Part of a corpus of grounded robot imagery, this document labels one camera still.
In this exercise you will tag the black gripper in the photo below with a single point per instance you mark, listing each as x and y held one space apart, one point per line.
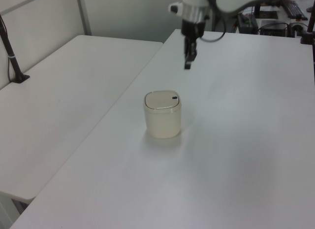
193 29

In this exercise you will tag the cream plastic trash bin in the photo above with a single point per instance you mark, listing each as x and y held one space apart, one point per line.
162 120

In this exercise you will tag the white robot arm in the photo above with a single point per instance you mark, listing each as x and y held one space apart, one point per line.
194 5

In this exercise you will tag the black device with green parts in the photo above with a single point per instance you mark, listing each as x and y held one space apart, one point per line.
247 23

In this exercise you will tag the black monitor stand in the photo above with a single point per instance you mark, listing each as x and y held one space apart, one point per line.
267 14

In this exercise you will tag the black box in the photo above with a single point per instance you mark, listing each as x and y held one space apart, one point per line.
273 27

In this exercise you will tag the black keyboard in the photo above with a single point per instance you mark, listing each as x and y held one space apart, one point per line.
295 9

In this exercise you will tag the black clamp pole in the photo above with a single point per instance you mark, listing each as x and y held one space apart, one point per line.
308 29

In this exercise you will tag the black pole with taped band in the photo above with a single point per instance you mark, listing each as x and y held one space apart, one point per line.
11 57

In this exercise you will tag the grey partition frame post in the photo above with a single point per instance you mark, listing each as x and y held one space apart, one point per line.
83 13

